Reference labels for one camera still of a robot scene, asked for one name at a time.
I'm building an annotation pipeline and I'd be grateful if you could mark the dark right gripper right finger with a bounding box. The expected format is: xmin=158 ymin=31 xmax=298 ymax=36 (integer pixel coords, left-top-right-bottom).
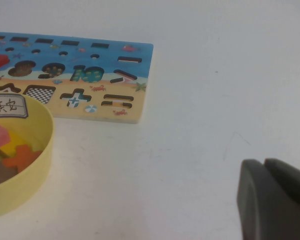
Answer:
xmin=263 ymin=157 xmax=300 ymax=198

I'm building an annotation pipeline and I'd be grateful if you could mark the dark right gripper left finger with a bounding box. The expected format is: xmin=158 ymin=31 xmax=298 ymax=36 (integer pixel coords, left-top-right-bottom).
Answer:
xmin=236 ymin=159 xmax=300 ymax=240

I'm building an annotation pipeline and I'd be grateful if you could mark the colourful wooden number puzzle board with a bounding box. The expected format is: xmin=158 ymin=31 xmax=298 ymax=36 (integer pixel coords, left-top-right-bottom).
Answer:
xmin=0 ymin=31 xmax=155 ymax=125

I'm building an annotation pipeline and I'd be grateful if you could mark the yellow plastic bowl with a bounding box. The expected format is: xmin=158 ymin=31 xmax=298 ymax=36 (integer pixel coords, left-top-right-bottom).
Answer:
xmin=0 ymin=93 xmax=56 ymax=221

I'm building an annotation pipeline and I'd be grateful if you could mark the orange wooden cross piece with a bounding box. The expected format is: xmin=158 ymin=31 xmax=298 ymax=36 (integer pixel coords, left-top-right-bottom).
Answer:
xmin=2 ymin=144 xmax=45 ymax=174

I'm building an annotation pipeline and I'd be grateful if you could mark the brown wooden block piece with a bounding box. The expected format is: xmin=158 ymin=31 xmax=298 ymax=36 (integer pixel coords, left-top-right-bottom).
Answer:
xmin=0 ymin=159 xmax=19 ymax=189

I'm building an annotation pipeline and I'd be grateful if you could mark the white handwritten label, yellow bowl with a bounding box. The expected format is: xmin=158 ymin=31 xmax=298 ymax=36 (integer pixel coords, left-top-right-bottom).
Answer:
xmin=0 ymin=93 xmax=30 ymax=119

